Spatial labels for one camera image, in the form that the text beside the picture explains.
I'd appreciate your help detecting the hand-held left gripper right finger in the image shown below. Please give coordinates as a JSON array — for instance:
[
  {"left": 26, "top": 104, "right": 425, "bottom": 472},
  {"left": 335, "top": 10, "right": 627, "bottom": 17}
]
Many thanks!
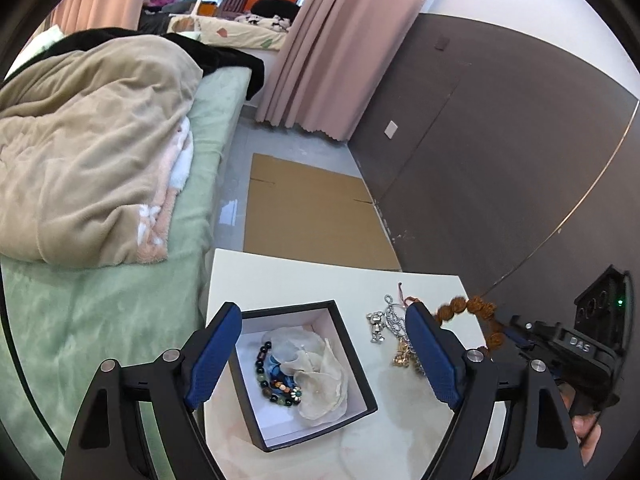
[{"left": 404, "top": 302, "right": 587, "bottom": 480}]

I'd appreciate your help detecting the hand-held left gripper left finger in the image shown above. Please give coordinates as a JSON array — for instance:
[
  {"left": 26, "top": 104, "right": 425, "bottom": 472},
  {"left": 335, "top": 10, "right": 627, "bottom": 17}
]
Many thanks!
[{"left": 60, "top": 301, "right": 243, "bottom": 480}]

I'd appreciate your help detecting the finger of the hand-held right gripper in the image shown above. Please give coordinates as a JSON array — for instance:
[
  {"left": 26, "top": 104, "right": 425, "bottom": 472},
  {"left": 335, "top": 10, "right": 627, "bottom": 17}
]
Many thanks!
[{"left": 502, "top": 314, "right": 538, "bottom": 350}]

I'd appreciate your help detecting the brown bead bracelet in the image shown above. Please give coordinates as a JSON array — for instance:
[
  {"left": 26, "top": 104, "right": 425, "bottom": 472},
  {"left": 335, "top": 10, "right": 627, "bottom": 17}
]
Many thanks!
[{"left": 434, "top": 296, "right": 507, "bottom": 350}]

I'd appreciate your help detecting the black jewelry box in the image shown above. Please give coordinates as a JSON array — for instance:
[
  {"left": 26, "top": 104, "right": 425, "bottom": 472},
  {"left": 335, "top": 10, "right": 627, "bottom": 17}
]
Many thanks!
[{"left": 227, "top": 300, "right": 379, "bottom": 454}]

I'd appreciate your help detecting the person's right hand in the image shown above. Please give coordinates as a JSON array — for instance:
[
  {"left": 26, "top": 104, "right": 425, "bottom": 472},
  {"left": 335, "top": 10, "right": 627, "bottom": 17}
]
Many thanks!
[{"left": 560, "top": 384, "right": 607, "bottom": 466}]

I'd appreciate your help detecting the gold charm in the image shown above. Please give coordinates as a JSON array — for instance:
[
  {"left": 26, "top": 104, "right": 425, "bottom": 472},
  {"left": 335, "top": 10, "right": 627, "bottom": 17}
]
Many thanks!
[{"left": 391, "top": 340, "right": 417, "bottom": 370}]

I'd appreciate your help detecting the silver bear charm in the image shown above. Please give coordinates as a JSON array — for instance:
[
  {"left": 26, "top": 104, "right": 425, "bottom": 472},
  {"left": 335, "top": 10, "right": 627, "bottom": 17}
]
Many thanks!
[{"left": 367, "top": 311, "right": 389, "bottom": 345}]

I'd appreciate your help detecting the green bed sheet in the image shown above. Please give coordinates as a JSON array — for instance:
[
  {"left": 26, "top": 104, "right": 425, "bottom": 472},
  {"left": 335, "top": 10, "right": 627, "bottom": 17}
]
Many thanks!
[{"left": 0, "top": 67, "right": 254, "bottom": 463}]

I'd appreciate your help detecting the flat cardboard sheet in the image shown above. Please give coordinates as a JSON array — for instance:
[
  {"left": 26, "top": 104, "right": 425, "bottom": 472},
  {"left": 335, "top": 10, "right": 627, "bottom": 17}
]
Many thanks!
[{"left": 242, "top": 152, "right": 403, "bottom": 274}]

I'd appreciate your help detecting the pink white fleece blanket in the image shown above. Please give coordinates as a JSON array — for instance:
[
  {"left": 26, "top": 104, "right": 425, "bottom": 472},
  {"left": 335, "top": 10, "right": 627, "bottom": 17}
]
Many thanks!
[{"left": 134, "top": 117, "right": 196, "bottom": 264}]

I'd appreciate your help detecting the beige blanket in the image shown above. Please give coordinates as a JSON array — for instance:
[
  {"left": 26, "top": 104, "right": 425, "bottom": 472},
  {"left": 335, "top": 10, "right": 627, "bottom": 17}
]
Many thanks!
[{"left": 0, "top": 37, "right": 204, "bottom": 267}]

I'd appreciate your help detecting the black blanket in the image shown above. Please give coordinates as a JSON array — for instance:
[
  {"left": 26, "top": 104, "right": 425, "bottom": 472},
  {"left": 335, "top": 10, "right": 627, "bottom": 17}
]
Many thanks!
[{"left": 30, "top": 27, "right": 266, "bottom": 107}]

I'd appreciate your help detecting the cream printed bedding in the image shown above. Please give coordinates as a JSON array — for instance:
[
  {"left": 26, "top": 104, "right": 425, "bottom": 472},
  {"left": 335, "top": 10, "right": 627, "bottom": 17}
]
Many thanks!
[{"left": 167, "top": 13, "right": 292, "bottom": 51}]

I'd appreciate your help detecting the black chair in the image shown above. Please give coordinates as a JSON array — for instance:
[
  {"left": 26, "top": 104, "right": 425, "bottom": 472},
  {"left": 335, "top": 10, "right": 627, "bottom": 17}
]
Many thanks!
[{"left": 250, "top": 0, "right": 300, "bottom": 20}]

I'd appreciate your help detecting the pale green pillow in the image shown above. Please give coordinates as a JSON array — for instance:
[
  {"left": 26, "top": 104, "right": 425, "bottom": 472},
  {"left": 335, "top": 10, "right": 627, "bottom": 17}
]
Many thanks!
[{"left": 29, "top": 25, "right": 67, "bottom": 51}]

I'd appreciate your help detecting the multicolour bead bracelet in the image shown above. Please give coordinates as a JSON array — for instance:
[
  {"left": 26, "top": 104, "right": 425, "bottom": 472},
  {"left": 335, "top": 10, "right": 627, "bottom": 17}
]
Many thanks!
[{"left": 252, "top": 341, "right": 304, "bottom": 409}]

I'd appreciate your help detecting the silver rhinestone chain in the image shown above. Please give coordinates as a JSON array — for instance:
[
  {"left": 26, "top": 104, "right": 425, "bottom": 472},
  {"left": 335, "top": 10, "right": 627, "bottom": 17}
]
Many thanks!
[{"left": 382, "top": 294, "right": 410, "bottom": 342}]

